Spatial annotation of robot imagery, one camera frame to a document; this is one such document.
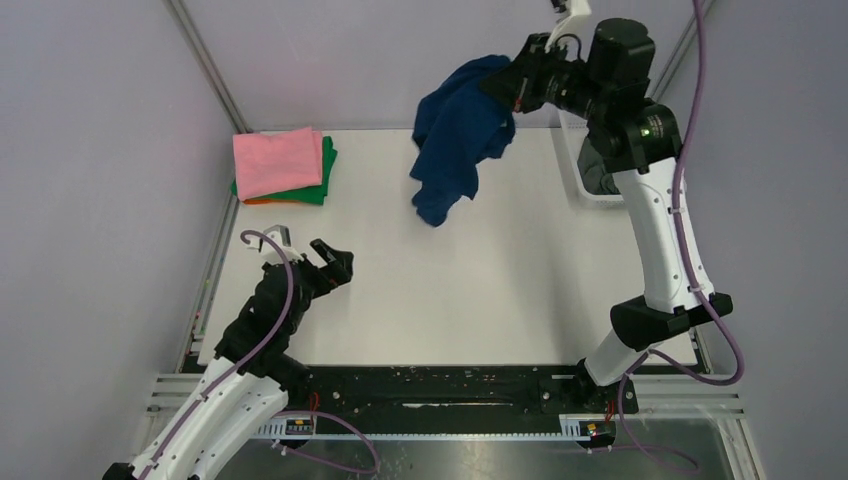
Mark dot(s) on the blue printed t-shirt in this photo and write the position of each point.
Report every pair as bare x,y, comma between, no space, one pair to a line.
456,127

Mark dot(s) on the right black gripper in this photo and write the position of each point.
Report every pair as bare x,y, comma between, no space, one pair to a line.
510,82

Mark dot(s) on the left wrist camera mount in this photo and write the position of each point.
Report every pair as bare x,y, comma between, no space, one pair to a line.
275,240

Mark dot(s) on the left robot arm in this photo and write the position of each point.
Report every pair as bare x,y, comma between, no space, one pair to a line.
250,377

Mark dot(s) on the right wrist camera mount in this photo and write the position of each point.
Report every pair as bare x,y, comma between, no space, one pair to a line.
572,15

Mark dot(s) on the pink folded t-shirt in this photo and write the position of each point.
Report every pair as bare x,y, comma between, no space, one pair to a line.
271,163

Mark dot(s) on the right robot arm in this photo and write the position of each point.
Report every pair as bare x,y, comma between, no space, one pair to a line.
640,145

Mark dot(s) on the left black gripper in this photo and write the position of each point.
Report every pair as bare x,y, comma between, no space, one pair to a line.
338,269

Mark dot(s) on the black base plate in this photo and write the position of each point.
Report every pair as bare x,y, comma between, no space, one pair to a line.
458,400

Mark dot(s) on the grey crumpled t-shirt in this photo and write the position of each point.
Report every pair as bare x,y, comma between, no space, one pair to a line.
595,178

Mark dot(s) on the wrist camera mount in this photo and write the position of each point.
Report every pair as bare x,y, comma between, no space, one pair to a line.
275,240
572,15

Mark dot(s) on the orange folded t-shirt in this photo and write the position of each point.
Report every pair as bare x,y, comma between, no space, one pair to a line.
262,201

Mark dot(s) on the white plastic basket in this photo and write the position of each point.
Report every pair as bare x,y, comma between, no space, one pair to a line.
578,146

